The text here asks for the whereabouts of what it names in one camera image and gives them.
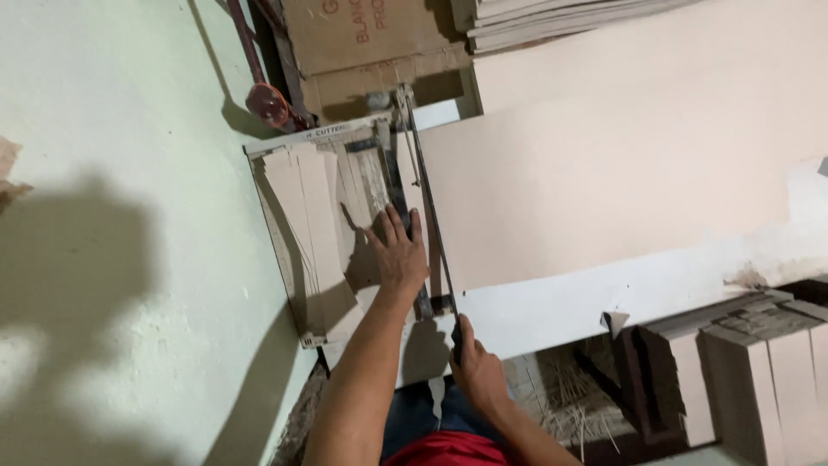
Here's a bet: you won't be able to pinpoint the person's right hand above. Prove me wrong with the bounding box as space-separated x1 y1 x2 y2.
450 314 512 416

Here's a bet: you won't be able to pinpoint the person's left hand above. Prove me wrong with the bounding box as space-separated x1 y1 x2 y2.
365 204 432 297

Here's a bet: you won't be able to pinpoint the black paper cutter blade arm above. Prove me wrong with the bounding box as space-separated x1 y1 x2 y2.
395 84 464 366

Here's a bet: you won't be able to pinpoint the large pink cardboard sheet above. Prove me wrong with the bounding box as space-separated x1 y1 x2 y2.
396 107 793 295

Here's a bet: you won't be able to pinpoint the person's blue jeans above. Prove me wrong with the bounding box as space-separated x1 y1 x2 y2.
380 377 515 462

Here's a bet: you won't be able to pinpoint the person's red shirt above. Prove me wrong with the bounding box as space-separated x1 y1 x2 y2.
383 430 513 466

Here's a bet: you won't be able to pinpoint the heap of thin cardboard trimmings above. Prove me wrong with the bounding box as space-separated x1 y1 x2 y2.
508 337 640 457

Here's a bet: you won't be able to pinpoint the pile of cut cardboard strips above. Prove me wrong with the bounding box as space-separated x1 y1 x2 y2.
261 143 367 344

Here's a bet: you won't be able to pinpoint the small white paper scrap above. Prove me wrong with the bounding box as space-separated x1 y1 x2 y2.
599 311 631 339

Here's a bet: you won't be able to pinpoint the white paper cutter base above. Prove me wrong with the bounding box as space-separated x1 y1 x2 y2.
243 111 468 351

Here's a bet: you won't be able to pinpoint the red hand truck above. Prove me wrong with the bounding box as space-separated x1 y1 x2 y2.
225 0 314 134

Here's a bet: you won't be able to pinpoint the brown cardboard box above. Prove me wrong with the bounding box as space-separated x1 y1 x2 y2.
280 0 484 125

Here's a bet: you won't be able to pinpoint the stacks of cut cardboard pieces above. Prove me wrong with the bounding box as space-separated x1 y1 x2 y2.
637 287 828 466

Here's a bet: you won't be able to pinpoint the stack of grey boards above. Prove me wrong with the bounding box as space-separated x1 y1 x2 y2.
452 0 703 57

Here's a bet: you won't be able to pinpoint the brown cardboard scrap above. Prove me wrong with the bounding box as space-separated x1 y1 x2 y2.
0 135 35 211

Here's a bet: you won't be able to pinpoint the dark wooden frame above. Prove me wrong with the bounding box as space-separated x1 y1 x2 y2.
613 325 688 449

